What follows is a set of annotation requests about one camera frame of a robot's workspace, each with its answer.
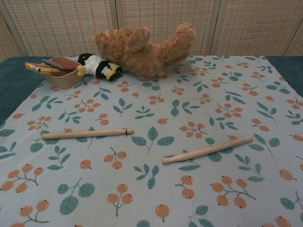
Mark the plain wooden drumstick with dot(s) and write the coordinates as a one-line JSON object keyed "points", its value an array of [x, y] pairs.
{"points": [[208, 150]]}

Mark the wooden drumstick with black band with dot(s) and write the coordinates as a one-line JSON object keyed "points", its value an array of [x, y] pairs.
{"points": [[82, 134]]}

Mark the floral print tablecloth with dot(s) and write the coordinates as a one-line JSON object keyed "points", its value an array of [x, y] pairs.
{"points": [[151, 146]]}

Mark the brown teddy bear plush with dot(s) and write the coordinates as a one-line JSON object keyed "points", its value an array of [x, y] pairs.
{"points": [[146, 54]]}

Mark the black and white penguin plush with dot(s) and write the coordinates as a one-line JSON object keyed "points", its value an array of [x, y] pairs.
{"points": [[99, 66]]}

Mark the woven folding screen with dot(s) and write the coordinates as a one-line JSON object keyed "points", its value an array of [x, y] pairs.
{"points": [[151, 26]]}

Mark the beige plastic bowl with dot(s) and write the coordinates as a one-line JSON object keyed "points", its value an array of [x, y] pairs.
{"points": [[62, 79]]}

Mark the red flat card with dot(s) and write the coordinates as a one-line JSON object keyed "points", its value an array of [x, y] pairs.
{"points": [[67, 64]]}

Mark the dark grey flat card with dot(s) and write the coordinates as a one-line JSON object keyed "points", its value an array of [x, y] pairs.
{"points": [[53, 63]]}

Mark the yellow snack stick packet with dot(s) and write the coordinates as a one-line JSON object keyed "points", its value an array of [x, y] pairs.
{"points": [[39, 67]]}

